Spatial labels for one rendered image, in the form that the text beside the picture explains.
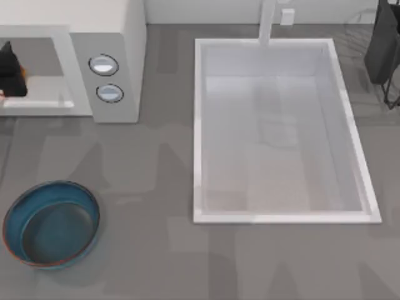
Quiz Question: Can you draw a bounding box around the white sink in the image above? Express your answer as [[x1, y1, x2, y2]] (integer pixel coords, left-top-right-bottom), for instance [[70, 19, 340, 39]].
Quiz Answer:
[[192, 37, 383, 224]]

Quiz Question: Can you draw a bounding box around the pale microwave oven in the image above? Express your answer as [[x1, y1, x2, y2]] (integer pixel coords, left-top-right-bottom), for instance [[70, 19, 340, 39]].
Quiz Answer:
[[0, 0, 147, 124]]

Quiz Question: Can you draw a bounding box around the round microwave knob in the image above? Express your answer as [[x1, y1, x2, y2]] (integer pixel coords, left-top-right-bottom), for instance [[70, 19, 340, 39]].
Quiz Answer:
[[95, 83, 125, 103], [88, 53, 120, 77]]

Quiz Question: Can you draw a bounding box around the tall white tap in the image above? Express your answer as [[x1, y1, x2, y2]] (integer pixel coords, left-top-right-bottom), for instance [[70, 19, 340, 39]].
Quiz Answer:
[[257, 0, 276, 48]]

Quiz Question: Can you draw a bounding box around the blue bowl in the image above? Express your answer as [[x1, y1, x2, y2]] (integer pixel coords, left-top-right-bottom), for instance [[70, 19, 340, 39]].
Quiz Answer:
[[2, 180, 101, 269]]

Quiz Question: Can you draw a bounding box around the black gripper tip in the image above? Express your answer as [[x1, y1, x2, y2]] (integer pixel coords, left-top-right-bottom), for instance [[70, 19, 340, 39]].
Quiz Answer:
[[0, 41, 29, 98]]

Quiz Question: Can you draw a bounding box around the white wall socket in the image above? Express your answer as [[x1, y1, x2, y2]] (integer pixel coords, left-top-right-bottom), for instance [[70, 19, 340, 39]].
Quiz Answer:
[[281, 8, 296, 26]]

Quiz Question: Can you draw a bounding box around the black wire rack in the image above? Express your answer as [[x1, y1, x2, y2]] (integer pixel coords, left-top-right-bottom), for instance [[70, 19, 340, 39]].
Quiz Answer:
[[363, 0, 400, 110]]

